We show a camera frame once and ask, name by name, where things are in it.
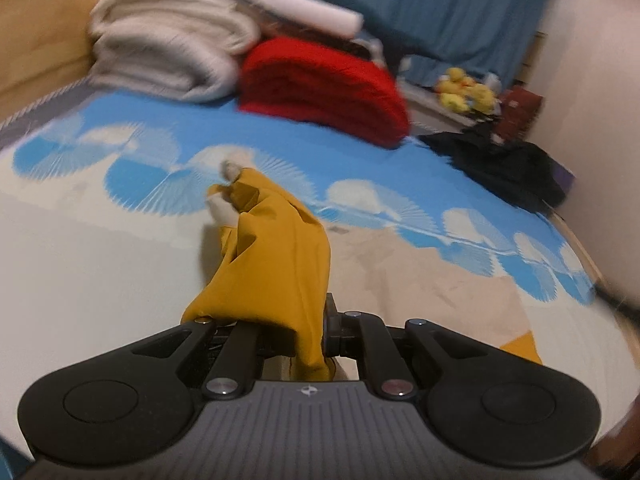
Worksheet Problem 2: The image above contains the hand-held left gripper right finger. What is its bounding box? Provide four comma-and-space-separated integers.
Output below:
322, 292, 493, 402

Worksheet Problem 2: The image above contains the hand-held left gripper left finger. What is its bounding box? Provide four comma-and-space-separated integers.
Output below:
127, 317, 297, 402

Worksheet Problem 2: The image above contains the beige and mustard jacket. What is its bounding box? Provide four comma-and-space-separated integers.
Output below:
181, 160, 544, 386

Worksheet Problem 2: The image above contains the pile of black clothes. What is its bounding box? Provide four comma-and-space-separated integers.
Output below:
417, 125, 571, 213

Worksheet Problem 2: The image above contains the blue fan-patterned bed sheet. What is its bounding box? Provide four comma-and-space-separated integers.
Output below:
0, 87, 631, 461

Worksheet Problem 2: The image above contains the red folded blanket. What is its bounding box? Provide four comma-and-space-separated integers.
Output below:
237, 37, 413, 150

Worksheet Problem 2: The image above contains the yellow teddy bear plush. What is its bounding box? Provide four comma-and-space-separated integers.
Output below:
434, 67, 498, 115

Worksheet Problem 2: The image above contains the dark red bag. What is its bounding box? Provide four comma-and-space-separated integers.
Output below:
492, 87, 543, 143

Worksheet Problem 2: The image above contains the white folded fluffy blanket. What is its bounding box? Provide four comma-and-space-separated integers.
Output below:
87, 0, 261, 103

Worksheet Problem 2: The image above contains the white bolster cushion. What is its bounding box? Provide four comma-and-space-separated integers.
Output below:
220, 0, 363, 38

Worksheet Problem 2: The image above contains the blue curtain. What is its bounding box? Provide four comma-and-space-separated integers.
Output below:
260, 0, 566, 91

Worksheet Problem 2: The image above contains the wooden bed frame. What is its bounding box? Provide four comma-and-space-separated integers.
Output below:
547, 207, 608, 291

